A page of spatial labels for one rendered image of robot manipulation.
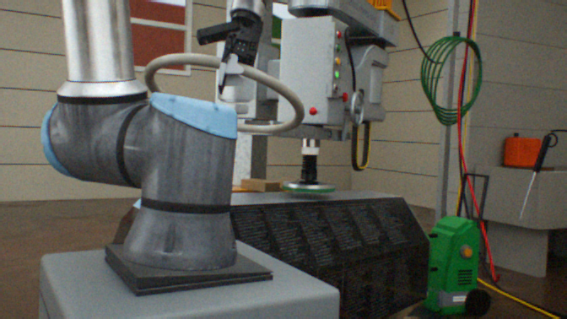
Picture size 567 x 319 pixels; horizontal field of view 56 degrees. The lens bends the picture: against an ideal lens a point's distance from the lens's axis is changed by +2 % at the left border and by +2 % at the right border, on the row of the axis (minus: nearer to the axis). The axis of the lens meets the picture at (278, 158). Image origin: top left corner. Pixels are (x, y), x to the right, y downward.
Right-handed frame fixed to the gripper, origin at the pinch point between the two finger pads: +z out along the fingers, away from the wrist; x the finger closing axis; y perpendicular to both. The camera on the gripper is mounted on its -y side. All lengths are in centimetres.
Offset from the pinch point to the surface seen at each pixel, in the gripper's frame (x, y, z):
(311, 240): 65, 39, 23
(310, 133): 65, 31, -17
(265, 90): 134, 8, -61
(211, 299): -46, 13, 52
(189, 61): 0.8, -9.1, -4.9
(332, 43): 52, 31, -50
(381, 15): 96, 55, -97
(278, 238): 60, 27, 26
